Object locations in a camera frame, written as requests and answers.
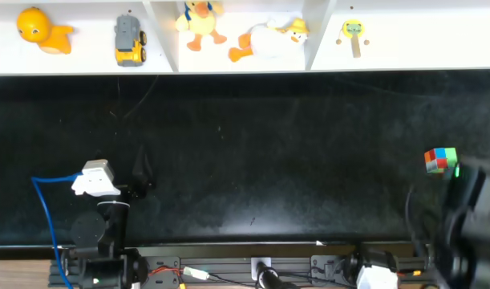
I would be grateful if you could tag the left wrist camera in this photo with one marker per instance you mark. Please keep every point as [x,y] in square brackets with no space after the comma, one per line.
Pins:
[96,178]

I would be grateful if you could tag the grey and yellow toy truck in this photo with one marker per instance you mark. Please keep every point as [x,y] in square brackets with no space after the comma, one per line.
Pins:
[128,40]

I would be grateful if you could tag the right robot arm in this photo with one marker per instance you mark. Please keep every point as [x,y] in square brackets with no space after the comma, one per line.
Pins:
[477,225]

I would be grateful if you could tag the white shelf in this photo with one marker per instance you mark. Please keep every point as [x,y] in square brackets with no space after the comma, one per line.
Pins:
[409,44]

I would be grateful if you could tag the white plush duck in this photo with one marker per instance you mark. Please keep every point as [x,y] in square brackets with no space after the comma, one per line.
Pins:
[270,40]

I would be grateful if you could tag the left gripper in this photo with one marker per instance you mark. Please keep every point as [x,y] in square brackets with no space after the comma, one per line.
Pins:
[133,192]

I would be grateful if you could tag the yellow plush duck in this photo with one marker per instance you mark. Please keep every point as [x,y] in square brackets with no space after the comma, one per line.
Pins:
[201,22]

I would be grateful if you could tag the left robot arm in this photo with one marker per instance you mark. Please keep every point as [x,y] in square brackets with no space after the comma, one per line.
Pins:
[108,237]

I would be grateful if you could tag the yellow rattle drum toy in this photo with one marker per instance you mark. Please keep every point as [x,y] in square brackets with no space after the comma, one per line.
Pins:
[353,30]

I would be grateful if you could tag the yellow rubber duck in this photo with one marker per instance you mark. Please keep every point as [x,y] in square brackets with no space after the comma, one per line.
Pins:
[36,28]

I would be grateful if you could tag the many-coloured puzzle cube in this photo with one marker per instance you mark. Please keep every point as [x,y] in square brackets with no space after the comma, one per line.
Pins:
[441,159]

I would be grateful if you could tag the mounting rail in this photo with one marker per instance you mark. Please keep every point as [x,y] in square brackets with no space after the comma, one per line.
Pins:
[228,269]

